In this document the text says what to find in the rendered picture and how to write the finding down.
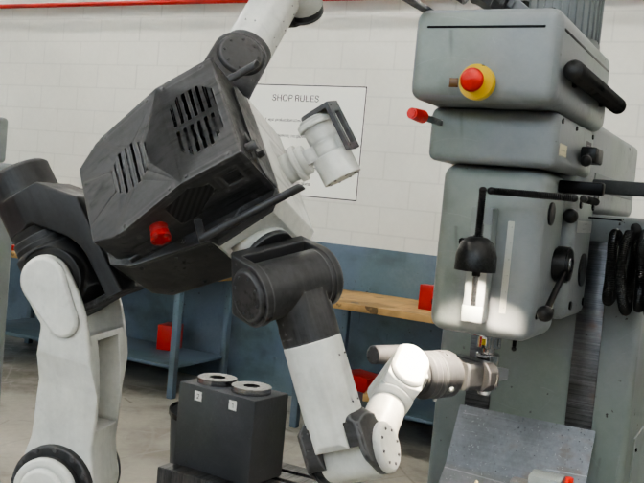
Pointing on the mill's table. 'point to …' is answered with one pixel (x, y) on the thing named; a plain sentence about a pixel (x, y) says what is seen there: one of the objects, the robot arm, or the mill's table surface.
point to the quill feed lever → (563, 258)
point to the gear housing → (510, 139)
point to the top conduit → (593, 86)
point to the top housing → (507, 60)
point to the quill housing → (527, 325)
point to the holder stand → (231, 427)
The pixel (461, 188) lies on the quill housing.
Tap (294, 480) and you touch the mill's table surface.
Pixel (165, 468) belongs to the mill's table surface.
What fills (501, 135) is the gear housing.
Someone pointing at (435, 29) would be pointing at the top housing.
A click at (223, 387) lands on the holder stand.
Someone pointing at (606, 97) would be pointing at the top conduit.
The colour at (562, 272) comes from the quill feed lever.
